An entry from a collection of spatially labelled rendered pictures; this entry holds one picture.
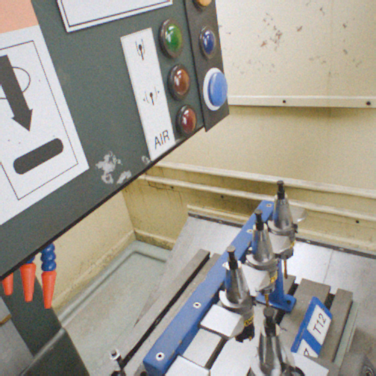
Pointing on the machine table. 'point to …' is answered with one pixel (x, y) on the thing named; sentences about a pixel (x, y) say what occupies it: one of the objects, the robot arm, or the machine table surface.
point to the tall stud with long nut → (117, 362)
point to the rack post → (275, 299)
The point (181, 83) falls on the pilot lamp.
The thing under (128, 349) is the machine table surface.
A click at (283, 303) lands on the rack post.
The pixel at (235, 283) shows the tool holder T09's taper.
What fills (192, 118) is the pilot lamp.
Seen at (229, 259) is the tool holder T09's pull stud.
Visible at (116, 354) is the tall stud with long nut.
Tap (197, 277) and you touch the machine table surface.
